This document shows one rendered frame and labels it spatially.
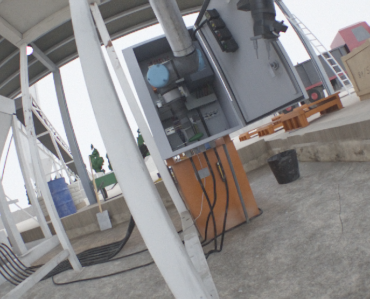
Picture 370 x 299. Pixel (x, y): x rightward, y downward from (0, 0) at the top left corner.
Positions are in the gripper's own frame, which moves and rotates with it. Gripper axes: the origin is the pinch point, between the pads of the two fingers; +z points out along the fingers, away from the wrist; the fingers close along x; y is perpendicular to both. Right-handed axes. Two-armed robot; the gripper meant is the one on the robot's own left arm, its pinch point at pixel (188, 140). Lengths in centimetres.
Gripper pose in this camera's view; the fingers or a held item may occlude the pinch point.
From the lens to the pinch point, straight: 96.9
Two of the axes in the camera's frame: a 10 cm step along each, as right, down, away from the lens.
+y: 8.9, -4.5, -0.4
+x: -0.5, -1.9, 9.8
